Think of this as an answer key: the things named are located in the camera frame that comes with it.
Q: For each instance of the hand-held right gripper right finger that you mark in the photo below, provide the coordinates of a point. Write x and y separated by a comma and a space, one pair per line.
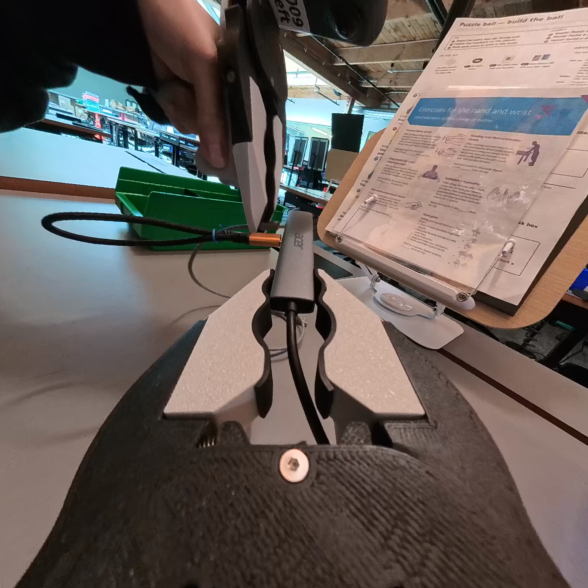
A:
367, 363

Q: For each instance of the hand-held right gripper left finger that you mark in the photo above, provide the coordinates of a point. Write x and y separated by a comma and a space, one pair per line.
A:
216, 358

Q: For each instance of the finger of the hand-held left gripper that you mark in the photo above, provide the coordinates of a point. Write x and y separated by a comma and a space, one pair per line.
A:
252, 183
276, 174

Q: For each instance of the grey usb hub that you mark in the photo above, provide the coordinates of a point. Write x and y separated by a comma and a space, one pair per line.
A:
294, 257

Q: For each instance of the white desk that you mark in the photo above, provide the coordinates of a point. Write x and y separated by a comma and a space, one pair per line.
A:
92, 298

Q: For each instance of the person's left hand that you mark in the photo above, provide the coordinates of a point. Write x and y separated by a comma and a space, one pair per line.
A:
193, 69

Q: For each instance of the black monitor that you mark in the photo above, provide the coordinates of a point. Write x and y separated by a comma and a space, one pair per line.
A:
319, 151
300, 151

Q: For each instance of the blue twist tie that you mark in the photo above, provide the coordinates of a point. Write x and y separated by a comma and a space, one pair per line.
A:
215, 235

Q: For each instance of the brown cardboard box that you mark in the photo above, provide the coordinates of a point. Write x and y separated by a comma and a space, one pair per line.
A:
342, 163

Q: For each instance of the wooden document stand board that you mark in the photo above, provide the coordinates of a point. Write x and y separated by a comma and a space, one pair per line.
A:
344, 186

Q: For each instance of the green plastic bin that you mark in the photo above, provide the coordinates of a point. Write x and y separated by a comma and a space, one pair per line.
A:
174, 206

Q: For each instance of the black box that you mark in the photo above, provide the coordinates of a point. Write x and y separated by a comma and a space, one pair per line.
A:
347, 133

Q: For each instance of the white table brown edge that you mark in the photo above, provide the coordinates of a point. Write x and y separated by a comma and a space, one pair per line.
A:
69, 156

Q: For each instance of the printed instruction sheet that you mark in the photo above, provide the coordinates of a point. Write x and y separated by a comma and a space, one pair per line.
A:
505, 55

